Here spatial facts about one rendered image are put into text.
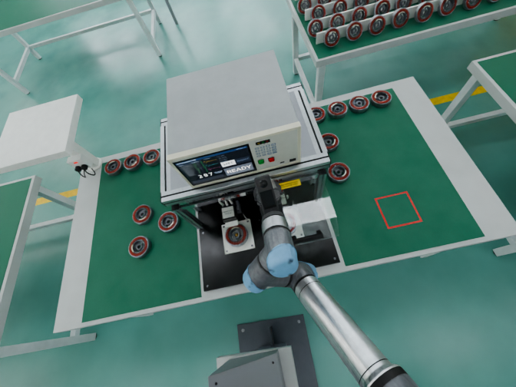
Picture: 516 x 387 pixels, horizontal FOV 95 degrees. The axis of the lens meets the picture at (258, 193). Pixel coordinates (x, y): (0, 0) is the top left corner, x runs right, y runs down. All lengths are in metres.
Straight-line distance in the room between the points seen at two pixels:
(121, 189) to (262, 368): 1.22
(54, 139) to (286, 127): 1.04
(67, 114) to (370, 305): 2.09
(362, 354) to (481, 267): 1.76
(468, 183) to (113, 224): 1.86
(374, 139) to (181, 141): 1.05
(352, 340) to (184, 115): 0.81
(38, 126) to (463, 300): 2.63
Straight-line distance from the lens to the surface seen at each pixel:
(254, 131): 0.77
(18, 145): 1.54
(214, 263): 1.21
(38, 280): 2.98
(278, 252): 0.57
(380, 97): 1.68
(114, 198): 1.67
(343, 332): 0.62
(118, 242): 1.53
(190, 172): 0.87
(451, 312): 2.14
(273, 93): 0.87
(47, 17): 3.96
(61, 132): 1.41
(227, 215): 1.09
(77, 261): 1.66
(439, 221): 1.37
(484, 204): 1.50
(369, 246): 1.22
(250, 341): 1.94
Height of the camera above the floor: 1.90
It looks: 64 degrees down
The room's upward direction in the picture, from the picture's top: 21 degrees counter-clockwise
